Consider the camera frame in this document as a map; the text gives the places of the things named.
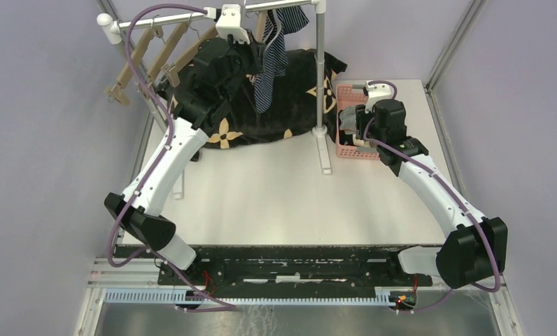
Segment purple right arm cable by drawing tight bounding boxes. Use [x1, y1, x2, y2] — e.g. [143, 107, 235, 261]
[362, 79, 502, 314]

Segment pink plastic basket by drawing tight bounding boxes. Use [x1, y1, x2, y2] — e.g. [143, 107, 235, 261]
[335, 84, 379, 160]

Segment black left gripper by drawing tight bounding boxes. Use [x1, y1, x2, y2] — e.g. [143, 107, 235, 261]
[220, 28, 267, 103]

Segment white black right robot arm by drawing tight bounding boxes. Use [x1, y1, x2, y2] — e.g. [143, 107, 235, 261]
[352, 99, 508, 293]

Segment silver white clothes rack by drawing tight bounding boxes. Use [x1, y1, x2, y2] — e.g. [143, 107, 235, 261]
[97, 1, 332, 174]

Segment beige clip hanger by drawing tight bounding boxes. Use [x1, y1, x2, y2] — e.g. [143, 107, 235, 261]
[131, 22, 188, 88]

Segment empty beige hanger far left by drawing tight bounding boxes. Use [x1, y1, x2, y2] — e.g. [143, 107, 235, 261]
[104, 31, 155, 106]

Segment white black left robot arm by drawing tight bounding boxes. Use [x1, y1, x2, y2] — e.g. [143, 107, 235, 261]
[104, 37, 265, 285]

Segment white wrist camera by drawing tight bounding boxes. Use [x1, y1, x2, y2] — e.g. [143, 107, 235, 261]
[363, 80, 397, 113]
[204, 3, 252, 45]

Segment black floral blanket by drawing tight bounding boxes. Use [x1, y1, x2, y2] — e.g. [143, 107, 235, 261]
[204, 49, 348, 150]

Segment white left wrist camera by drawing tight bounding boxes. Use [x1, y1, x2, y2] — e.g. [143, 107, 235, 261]
[204, 3, 252, 45]

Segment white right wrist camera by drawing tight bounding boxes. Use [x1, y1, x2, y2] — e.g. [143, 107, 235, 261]
[363, 80, 397, 113]

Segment beige hanger with navy underwear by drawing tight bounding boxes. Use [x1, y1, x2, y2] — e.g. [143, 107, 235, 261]
[245, 10, 269, 42]

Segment grey white striped underwear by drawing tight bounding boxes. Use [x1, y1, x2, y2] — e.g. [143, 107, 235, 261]
[339, 105, 358, 134]

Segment beige hanger with striped underwear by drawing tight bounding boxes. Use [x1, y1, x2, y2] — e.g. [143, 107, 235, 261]
[159, 22, 218, 87]

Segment light blue cable duct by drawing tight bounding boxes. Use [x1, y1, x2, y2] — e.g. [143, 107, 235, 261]
[104, 288, 395, 307]

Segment navy striped underwear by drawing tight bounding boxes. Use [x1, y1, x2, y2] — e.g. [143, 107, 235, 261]
[253, 6, 309, 113]

